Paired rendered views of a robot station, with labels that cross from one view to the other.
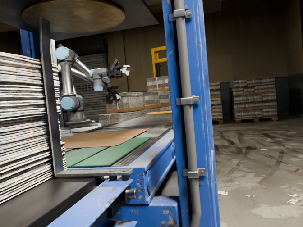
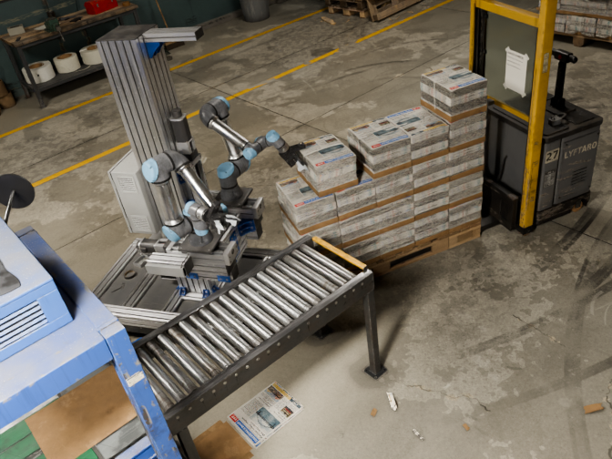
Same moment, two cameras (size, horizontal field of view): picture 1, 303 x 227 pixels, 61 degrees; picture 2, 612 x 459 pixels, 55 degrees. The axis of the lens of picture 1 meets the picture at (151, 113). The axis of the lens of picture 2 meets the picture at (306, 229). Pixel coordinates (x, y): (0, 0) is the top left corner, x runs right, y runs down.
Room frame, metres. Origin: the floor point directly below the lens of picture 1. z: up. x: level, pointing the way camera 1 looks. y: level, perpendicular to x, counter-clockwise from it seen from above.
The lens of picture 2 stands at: (0.52, -1.77, 2.90)
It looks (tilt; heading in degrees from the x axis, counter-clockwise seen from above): 35 degrees down; 41
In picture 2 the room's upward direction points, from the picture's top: 9 degrees counter-clockwise
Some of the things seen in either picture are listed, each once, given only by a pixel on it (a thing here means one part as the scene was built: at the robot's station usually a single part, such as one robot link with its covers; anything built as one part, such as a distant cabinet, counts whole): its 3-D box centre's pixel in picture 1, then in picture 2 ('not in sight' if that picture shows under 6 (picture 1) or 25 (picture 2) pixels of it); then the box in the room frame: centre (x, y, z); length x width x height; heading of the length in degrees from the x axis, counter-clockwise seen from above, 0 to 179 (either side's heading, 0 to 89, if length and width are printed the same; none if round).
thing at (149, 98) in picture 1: (142, 101); (378, 147); (3.60, 0.11, 0.95); 0.38 x 0.29 x 0.23; 58
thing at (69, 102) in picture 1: (67, 79); (168, 199); (2.25, 0.69, 1.19); 0.15 x 0.12 x 0.55; 173
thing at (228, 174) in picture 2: not in sight; (227, 174); (2.86, 0.83, 0.98); 0.13 x 0.12 x 0.14; 3
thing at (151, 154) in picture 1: (90, 155); (65, 443); (1.02, 0.26, 0.75); 0.70 x 0.65 x 0.10; 166
